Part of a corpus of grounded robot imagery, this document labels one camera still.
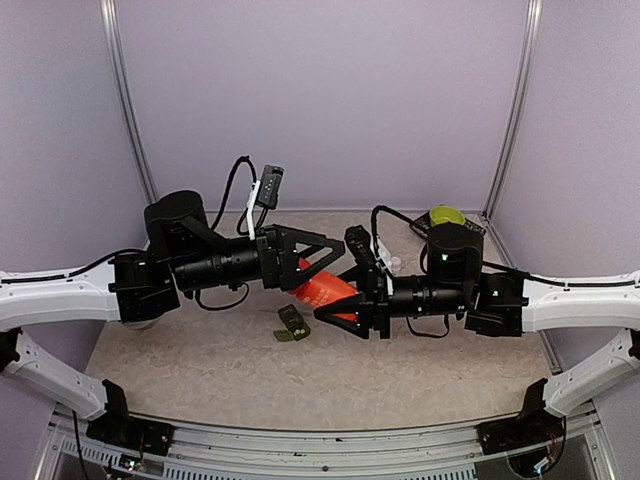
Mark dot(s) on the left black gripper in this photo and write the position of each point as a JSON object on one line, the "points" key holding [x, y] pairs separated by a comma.
{"points": [[286, 275]]}

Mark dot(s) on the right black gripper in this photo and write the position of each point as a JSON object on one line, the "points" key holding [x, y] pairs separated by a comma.
{"points": [[372, 304]]}

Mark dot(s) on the orange pill bottle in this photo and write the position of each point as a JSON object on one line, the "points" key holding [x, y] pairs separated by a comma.
{"points": [[322, 289]]}

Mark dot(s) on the green weekly pill organizer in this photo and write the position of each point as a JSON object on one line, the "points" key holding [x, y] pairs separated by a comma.
{"points": [[291, 318]]}

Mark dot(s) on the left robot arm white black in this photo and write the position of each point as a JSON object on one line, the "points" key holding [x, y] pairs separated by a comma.
{"points": [[185, 256]]}

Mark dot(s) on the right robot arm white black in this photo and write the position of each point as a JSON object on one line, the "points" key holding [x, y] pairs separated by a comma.
{"points": [[502, 302]]}

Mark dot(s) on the black patterned square plate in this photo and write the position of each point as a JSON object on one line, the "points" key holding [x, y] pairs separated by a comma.
{"points": [[422, 226]]}

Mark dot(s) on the lime green bowl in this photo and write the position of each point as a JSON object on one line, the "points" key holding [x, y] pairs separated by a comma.
{"points": [[443, 214]]}

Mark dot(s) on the white bowl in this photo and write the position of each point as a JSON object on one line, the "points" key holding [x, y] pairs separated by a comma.
{"points": [[141, 326]]}

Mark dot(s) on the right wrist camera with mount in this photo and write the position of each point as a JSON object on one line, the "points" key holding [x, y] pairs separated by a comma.
{"points": [[362, 248]]}

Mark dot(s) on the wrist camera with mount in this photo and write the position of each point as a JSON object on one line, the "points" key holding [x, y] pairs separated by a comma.
{"points": [[264, 194], [362, 248]]}

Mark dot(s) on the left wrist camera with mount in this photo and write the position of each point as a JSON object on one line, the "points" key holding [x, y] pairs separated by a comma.
{"points": [[264, 194]]}

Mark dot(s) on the front aluminium rail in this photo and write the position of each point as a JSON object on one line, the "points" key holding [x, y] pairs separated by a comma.
{"points": [[211, 450]]}

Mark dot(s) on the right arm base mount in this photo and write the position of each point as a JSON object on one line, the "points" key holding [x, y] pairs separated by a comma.
{"points": [[514, 432]]}

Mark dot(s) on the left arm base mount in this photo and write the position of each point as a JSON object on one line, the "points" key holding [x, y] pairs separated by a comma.
{"points": [[133, 433]]}

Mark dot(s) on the left aluminium frame post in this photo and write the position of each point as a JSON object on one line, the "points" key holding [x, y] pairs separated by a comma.
{"points": [[109, 14]]}

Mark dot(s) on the aluminium frame post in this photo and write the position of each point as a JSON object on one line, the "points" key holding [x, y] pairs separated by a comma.
{"points": [[517, 108], [109, 14]]}

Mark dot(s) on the right aluminium frame post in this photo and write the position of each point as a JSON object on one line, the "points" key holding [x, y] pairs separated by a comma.
{"points": [[517, 108]]}

